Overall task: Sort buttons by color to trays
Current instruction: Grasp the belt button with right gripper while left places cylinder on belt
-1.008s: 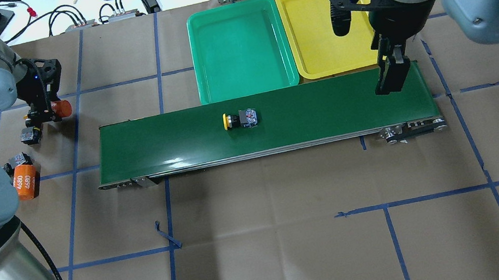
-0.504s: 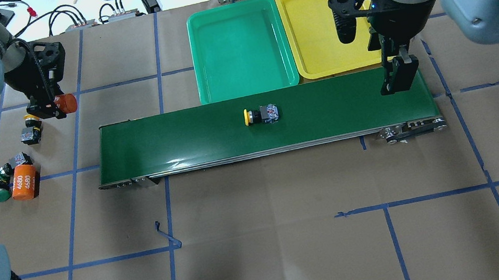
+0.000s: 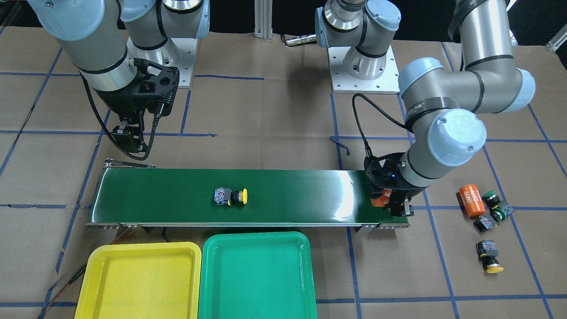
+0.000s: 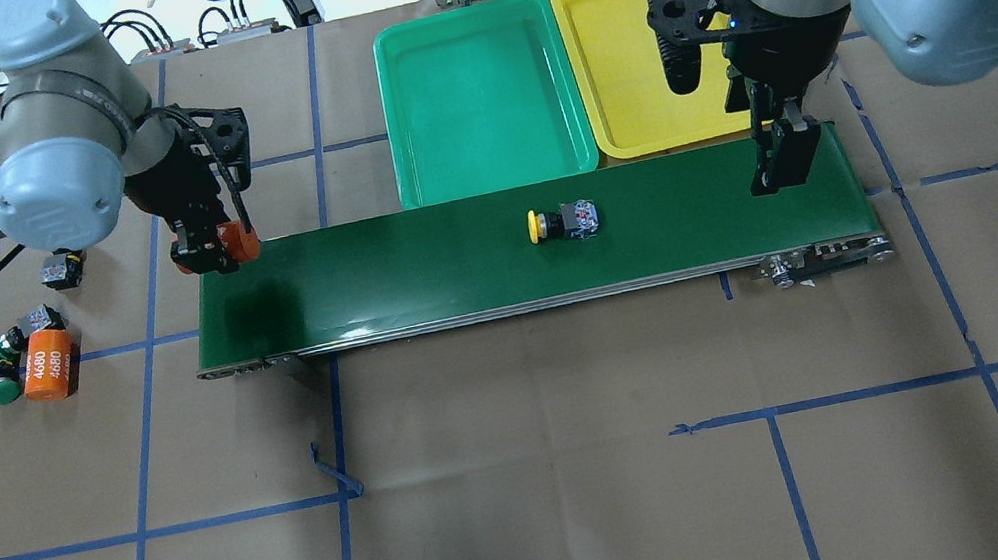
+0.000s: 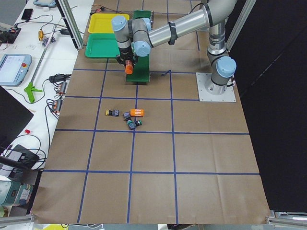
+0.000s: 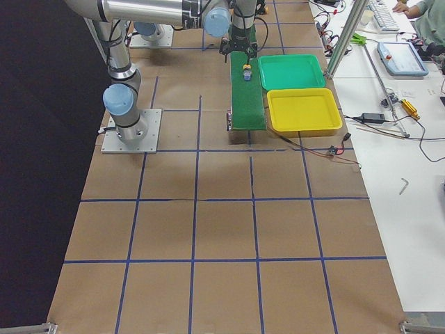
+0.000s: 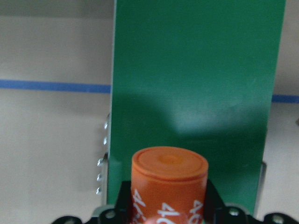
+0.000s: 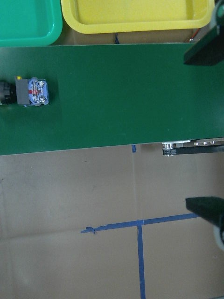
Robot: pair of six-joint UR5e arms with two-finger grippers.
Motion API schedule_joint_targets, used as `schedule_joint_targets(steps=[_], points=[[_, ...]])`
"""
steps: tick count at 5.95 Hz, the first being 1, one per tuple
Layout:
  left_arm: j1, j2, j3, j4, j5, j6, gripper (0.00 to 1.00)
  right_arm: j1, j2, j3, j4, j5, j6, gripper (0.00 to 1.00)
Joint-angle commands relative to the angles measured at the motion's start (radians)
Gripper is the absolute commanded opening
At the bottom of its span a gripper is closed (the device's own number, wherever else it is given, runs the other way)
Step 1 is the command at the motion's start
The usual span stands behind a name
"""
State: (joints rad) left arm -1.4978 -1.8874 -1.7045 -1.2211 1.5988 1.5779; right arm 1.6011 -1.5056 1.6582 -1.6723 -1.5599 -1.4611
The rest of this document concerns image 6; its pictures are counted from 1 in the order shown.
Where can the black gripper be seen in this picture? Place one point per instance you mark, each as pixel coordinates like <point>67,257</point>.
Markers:
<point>239,37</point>

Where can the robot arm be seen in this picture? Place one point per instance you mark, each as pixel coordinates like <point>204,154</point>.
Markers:
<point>115,23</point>
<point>231,21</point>

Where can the green plastic tray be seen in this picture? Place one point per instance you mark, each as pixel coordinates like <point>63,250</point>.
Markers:
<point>293,71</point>

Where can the green plastic clip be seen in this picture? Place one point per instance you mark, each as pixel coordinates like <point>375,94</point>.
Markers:
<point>358,39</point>

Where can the metal allen key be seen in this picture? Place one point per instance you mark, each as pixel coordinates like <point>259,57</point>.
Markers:
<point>405,185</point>

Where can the black power adapter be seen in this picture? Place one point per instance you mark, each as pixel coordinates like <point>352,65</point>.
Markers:
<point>374,118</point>

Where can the yellow plastic tray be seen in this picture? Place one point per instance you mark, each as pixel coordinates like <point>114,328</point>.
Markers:
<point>312,111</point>

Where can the white keyboard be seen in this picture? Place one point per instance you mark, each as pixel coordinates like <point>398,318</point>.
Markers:
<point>382,17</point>

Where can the teach pendant tablet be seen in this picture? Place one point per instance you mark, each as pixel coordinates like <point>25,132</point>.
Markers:
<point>401,59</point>

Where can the white paper cup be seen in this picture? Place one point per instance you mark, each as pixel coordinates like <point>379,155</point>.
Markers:
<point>367,16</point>

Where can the green conveyor belt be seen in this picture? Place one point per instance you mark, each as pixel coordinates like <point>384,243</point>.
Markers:
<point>247,107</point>

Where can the aluminium frame post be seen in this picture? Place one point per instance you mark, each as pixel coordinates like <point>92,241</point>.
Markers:
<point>352,21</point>

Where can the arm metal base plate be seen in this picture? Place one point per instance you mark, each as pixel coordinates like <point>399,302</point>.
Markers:
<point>162,38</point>
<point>143,137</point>

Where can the person in green shirt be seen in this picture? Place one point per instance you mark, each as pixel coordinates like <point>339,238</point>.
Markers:
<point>429,19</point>

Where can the gold power resistor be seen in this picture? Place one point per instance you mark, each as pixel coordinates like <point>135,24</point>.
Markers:
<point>409,109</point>

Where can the small circuit board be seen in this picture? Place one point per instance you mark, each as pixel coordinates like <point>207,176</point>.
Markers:
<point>332,151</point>

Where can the wooden stick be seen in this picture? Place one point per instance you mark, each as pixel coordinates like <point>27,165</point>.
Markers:
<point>382,133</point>

